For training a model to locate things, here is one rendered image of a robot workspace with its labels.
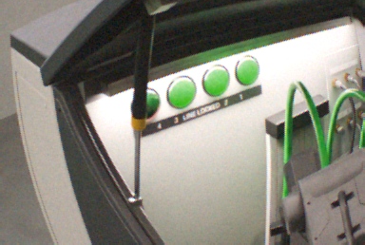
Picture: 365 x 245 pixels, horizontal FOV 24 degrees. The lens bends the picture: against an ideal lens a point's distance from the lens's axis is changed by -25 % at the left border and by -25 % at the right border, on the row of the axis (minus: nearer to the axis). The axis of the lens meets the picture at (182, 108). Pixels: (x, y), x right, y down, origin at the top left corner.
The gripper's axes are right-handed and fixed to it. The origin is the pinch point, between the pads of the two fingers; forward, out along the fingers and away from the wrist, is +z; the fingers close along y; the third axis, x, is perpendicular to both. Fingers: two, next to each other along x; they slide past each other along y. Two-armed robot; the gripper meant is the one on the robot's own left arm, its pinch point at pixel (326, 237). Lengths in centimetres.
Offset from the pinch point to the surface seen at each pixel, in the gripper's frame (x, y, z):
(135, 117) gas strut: -20.6, 21.7, -19.0
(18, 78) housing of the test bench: -47, 55, 6
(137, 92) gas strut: -21.9, 19.9, -22.6
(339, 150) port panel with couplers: -32, 2, 44
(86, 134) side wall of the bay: -25.9, 34.2, -6.8
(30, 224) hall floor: -94, 168, 216
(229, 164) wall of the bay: -28.2, 21.4, 21.8
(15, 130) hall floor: -181, 207, 289
